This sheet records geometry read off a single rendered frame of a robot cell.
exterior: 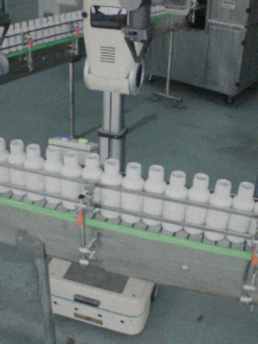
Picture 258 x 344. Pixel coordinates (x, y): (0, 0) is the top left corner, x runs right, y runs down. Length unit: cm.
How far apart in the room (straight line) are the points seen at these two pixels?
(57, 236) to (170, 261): 34
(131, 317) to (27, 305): 59
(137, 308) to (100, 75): 102
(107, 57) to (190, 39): 328
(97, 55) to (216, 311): 143
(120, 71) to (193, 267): 81
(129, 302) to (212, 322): 51
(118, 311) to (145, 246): 87
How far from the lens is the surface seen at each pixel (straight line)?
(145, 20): 112
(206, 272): 121
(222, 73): 481
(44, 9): 726
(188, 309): 232
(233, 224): 113
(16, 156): 125
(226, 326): 229
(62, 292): 208
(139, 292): 202
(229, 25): 464
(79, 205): 111
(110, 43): 164
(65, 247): 130
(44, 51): 300
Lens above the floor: 172
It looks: 31 degrees down
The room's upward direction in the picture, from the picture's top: 3 degrees clockwise
